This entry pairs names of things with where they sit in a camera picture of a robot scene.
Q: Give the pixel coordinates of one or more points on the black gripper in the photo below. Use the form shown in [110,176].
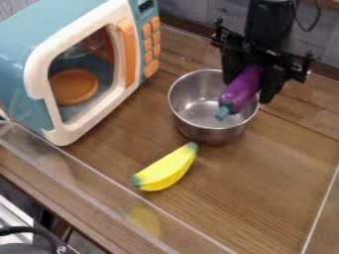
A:
[283,66]

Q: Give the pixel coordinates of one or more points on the purple toy eggplant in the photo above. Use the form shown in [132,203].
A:
[240,91]

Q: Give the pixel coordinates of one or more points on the silver metal pot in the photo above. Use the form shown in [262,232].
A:
[194,103]

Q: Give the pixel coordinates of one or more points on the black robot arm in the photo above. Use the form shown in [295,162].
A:
[262,43]

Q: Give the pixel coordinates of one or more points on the yellow toy banana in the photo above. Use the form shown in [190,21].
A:
[166,171]

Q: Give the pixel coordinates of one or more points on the blue toy microwave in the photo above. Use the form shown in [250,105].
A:
[108,37]

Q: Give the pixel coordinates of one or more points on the orange microwave turntable plate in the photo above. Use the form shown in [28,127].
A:
[74,86]

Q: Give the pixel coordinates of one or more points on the black clamp bracket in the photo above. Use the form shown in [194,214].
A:
[50,242]

